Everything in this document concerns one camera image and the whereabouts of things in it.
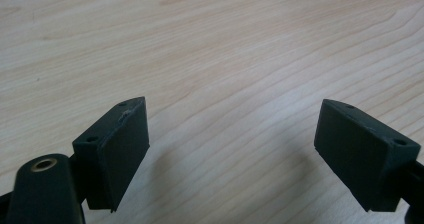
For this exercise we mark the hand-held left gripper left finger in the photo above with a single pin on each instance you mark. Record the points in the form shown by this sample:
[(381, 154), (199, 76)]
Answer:
[(113, 157)]

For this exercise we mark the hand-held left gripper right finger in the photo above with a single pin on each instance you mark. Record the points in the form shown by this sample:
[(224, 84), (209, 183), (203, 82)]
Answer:
[(363, 154)]

